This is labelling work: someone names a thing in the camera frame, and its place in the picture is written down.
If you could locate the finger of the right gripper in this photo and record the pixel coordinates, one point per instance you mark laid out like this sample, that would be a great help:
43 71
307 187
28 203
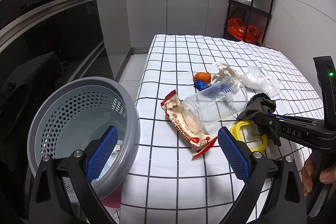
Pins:
268 123

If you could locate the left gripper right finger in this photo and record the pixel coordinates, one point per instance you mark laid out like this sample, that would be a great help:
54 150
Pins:
239 162

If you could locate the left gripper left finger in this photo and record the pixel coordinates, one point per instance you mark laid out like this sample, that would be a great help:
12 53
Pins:
98 153

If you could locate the dark grey rag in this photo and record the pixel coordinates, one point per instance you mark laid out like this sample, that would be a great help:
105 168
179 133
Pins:
260 104

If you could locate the red white snack wrapper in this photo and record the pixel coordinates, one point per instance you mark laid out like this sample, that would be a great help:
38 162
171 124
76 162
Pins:
187 125

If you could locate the clear plastic bag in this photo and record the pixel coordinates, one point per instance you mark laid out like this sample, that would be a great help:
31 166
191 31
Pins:
258 81

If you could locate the clear plastic cup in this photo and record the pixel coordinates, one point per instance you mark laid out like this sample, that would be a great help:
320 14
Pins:
215 103

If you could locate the blue plastic wrapper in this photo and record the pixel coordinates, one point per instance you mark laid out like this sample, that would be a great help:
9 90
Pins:
200 85

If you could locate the grey perforated trash bin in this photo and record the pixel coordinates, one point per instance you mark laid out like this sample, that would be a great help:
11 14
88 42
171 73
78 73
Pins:
76 114

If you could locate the grey kitchen cabinets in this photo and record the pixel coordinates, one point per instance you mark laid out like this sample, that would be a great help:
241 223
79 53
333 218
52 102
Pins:
130 25

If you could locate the right hand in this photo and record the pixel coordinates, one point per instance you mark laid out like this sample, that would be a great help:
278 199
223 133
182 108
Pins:
327 176

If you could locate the crumpled white tissue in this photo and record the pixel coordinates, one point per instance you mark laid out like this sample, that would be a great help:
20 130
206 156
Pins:
224 70

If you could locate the orange tangerine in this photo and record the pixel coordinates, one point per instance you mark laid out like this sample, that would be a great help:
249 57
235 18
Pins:
205 77

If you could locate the red plastic bag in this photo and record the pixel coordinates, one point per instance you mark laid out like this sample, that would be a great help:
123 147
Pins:
238 29

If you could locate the black metal shelf rack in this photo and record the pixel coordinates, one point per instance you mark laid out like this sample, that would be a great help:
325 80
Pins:
248 20

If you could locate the black built-in oven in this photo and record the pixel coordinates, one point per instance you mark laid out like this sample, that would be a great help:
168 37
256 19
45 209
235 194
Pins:
44 45

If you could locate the yellow plastic ring lid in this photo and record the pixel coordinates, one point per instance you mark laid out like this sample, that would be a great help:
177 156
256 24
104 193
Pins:
245 131

